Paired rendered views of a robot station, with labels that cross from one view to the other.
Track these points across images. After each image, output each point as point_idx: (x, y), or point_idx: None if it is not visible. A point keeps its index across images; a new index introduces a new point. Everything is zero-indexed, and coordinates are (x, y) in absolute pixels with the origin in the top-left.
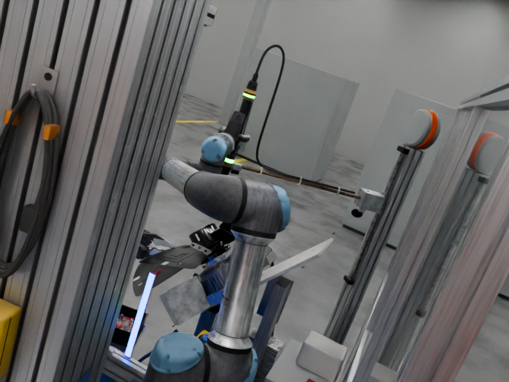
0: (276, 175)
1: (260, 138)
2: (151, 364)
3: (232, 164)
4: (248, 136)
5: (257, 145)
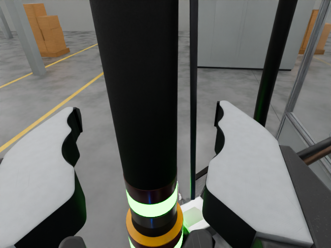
0: (310, 161)
1: (272, 83)
2: None
3: (182, 245)
4: (248, 131)
5: (256, 121)
